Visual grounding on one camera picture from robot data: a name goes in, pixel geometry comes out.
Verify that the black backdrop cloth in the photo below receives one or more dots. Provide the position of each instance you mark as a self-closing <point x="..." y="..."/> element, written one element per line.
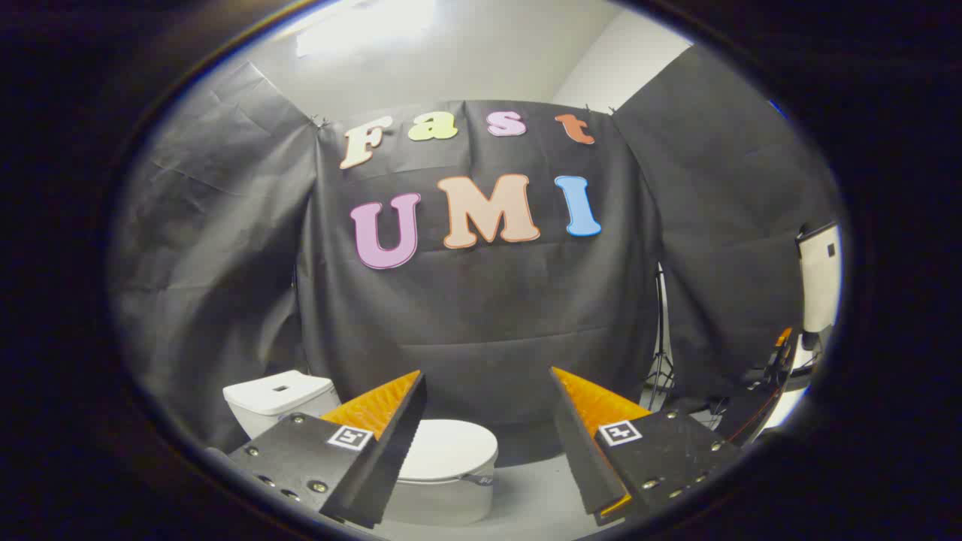
<point x="488" y="315"/>

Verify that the black tripod stand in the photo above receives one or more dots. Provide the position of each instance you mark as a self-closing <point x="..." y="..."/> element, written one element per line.
<point x="661" y="364"/>

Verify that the dark equipment table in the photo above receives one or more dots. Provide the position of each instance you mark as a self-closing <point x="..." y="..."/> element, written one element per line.
<point x="759" y="406"/>

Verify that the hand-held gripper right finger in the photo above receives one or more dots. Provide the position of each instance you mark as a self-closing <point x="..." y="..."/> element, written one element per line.
<point x="582" y="458"/>

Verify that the white board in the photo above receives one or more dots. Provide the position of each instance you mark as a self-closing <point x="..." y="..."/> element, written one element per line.
<point x="819" y="285"/>

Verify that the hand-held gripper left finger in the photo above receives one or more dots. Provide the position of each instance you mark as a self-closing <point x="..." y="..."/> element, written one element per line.
<point x="391" y="451"/>

